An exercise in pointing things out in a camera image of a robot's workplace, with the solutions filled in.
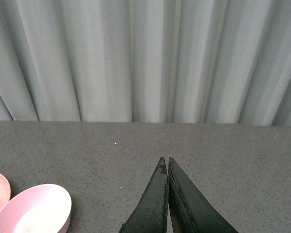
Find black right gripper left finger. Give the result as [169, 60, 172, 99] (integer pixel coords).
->
[120, 157, 169, 233]

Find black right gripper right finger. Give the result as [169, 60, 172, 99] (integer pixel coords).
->
[168, 157, 236, 233]

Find grey curtain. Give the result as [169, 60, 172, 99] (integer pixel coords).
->
[0, 0, 291, 126]

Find pink bowl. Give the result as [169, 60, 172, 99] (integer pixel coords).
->
[0, 184, 72, 233]

